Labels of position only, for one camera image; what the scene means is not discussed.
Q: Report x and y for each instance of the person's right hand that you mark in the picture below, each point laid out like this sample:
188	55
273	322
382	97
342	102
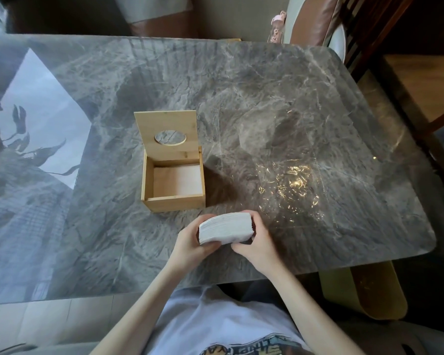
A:
261	251

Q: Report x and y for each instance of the person's left hand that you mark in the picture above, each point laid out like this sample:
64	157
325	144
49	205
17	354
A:
187	247

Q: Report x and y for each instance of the white napkin stack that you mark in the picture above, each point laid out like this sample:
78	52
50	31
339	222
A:
225	227

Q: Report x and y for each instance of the wooden tissue box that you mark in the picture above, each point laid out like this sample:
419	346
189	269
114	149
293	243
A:
170	203

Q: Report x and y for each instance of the clear plastic wrapper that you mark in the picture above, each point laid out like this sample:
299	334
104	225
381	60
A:
292	181

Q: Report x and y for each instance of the person's right forearm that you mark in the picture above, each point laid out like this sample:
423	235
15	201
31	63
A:
314	314

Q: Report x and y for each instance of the person's left forearm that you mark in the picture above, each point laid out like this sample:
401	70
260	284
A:
140	314

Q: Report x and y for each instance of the person's white printed shirt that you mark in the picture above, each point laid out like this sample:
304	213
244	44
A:
214	321

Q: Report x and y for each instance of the yellow table leg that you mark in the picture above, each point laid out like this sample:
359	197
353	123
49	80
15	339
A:
366	292

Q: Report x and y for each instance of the white seat shell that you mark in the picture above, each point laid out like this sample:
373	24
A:
384	338

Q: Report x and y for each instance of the white round chair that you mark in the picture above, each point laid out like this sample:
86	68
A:
337	42

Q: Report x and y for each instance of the white and brown cushion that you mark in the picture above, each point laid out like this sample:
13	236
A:
312	20
155	14

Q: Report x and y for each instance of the beige sofa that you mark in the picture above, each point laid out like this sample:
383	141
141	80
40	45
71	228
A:
240	14

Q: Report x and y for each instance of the dark wooden chair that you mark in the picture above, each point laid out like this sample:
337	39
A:
373	25

